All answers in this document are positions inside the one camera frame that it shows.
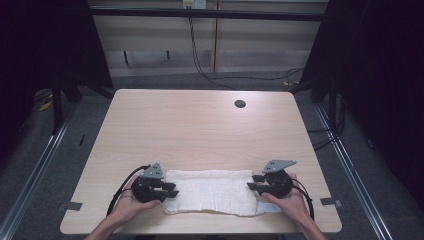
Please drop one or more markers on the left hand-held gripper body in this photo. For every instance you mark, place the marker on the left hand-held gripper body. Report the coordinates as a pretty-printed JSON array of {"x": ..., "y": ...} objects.
[{"x": 146, "y": 191}]

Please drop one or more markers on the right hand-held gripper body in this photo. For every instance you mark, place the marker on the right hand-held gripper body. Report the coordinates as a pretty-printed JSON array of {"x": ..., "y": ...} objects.
[{"x": 278, "y": 183}]

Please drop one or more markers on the white towel with label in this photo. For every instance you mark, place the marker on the white towel with label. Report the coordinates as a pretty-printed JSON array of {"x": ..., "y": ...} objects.
[{"x": 213, "y": 193}]

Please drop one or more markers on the person's left hand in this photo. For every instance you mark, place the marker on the person's left hand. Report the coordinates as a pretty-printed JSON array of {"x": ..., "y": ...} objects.
[{"x": 128, "y": 206}]

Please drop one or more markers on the person's right hand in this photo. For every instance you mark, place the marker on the person's right hand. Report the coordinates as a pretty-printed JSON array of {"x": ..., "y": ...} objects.
[{"x": 293, "y": 205}]

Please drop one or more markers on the grey tape strip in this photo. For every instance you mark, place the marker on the grey tape strip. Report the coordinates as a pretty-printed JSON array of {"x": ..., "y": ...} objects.
[
  {"x": 331, "y": 202},
  {"x": 74, "y": 206}
]

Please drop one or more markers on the black table grommet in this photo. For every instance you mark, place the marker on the black table grommet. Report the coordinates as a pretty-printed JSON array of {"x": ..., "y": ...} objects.
[{"x": 240, "y": 103}]

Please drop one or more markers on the black metal stand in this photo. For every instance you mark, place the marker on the black metal stand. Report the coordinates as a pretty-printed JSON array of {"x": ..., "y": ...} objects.
[
  {"x": 57, "y": 106},
  {"x": 332, "y": 106}
]

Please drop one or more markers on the yellow floor object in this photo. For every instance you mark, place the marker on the yellow floor object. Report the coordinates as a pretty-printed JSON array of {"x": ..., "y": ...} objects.
[{"x": 46, "y": 105}]

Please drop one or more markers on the black curtain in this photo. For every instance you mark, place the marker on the black curtain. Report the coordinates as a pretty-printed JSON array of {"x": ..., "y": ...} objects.
[
  {"x": 383, "y": 66},
  {"x": 40, "y": 50}
]

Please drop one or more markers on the black horizontal bar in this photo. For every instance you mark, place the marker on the black horizontal bar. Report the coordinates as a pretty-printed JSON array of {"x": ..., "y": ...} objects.
[{"x": 206, "y": 14}]

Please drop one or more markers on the metal floor rail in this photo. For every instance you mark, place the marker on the metal floor rail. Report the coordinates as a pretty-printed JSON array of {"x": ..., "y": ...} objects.
[
  {"x": 353, "y": 176},
  {"x": 36, "y": 166}
]

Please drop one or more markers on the white wall outlet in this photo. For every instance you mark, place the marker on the white wall outlet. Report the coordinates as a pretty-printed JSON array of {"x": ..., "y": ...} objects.
[{"x": 194, "y": 4}]

